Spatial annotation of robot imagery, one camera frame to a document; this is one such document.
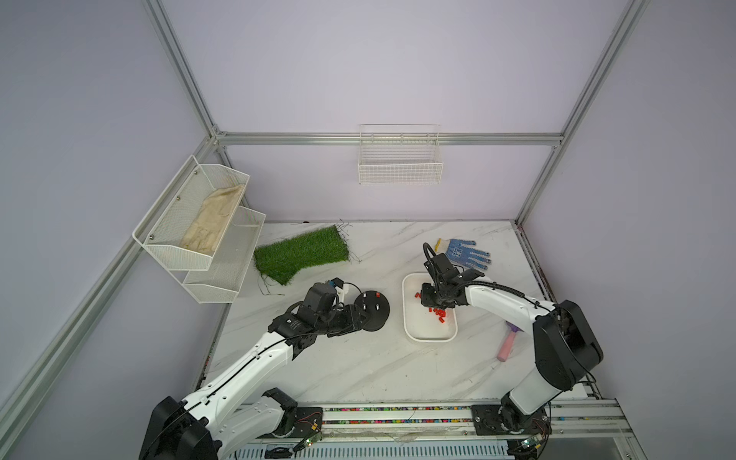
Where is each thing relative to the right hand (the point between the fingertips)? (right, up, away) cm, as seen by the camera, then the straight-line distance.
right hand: (429, 301), depth 91 cm
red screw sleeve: (-17, +3, -5) cm, 18 cm away
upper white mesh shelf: (-71, +23, -13) cm, 76 cm away
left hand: (-21, -3, -13) cm, 25 cm away
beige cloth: (-64, +23, -14) cm, 69 cm away
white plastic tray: (-3, -6, -3) cm, 8 cm away
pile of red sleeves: (+4, -4, +3) cm, 6 cm away
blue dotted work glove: (+15, +15, +20) cm, 29 cm away
